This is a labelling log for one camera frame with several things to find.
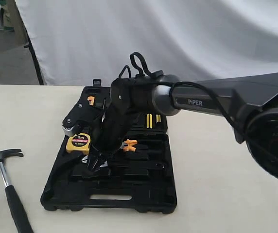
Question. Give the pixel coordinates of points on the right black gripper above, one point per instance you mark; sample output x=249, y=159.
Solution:
x=130, y=97

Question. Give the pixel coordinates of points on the silver adjustable wrench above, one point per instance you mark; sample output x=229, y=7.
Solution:
x=95, y=159

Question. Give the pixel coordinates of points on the claw hammer black grip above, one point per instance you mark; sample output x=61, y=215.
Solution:
x=16, y=207

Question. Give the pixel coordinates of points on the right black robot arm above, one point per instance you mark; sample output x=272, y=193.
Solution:
x=249, y=104

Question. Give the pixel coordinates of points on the black plastic tool case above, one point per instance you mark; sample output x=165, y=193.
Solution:
x=144, y=182

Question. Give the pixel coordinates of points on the long yellow black screwdriver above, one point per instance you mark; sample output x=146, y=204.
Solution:
x=149, y=121

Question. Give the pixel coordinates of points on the yellow tape measure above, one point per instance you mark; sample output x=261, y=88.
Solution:
x=79, y=142

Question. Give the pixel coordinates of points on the orange utility knife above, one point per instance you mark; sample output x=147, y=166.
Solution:
x=91, y=100

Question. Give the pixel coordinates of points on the short yellow black screwdriver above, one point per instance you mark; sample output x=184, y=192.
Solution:
x=158, y=118

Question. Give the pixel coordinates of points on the white backdrop cloth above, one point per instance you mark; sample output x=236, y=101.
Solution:
x=76, y=41

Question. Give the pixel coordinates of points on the black backdrop stand pole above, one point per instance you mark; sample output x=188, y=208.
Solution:
x=24, y=39

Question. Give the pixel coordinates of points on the orange handled pliers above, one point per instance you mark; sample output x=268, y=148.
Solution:
x=141, y=146

